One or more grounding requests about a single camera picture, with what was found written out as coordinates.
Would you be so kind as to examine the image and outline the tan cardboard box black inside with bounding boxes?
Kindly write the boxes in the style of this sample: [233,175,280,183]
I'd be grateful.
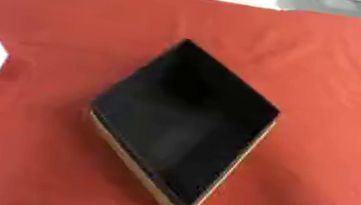
[74,26,290,205]

